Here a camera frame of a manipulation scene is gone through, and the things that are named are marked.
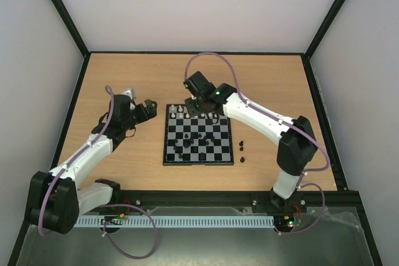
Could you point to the black frame post left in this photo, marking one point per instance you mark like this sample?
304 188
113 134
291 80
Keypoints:
71 27

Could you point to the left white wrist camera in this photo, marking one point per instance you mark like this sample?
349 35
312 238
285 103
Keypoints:
130 92

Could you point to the black frame post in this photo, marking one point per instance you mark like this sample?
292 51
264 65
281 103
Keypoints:
323 28
71 27

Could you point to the black frame post right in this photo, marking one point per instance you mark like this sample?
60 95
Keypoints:
323 28

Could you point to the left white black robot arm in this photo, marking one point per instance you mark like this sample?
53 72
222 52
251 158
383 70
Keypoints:
55 199

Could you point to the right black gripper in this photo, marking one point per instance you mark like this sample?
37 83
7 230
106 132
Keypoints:
193 104

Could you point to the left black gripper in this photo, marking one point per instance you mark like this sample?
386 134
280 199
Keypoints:
153 112

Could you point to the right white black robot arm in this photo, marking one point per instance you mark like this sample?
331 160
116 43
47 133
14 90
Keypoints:
294 149

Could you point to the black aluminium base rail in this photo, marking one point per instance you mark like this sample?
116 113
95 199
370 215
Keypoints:
258 201

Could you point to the black magnetic chess board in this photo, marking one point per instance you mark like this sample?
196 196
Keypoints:
208 133

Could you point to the light blue slotted cable duct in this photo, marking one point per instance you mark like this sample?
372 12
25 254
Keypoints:
263 222

